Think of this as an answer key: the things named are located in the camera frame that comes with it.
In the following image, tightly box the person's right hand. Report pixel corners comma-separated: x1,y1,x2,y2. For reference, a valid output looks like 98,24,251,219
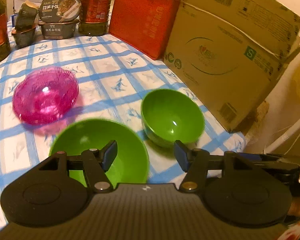
289,197,300,218

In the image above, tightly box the red tote bag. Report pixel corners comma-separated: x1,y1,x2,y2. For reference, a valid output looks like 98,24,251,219
108,0,182,60

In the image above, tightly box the dark instant meal box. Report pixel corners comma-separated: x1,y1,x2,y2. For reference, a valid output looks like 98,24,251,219
39,20,80,40

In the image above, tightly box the white pipe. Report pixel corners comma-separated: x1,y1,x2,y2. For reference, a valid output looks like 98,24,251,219
265,112,300,153

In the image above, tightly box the blue checked floral tablecloth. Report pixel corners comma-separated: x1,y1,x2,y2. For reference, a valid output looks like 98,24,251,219
0,12,247,230

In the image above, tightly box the white box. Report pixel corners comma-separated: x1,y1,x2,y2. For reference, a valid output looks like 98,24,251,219
14,0,53,13

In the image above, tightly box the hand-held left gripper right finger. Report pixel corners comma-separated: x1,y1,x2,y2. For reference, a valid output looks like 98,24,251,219
174,140,272,193

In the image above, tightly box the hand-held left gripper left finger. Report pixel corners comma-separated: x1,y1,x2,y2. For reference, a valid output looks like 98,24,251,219
22,140,118,193

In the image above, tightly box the large cardboard box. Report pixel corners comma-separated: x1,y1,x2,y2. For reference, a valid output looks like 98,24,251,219
162,0,300,133

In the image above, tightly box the large green bowl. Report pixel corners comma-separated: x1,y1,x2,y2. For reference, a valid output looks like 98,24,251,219
49,118,150,188

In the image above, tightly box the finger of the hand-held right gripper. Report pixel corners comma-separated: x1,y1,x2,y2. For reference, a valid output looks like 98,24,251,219
241,153,300,167
261,167,300,183

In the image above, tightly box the small green bowl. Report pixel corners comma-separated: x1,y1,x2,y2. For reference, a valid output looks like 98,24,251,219
141,89,205,148

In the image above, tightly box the instant rice box with picture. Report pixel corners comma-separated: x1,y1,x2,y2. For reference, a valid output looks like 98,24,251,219
38,0,82,22

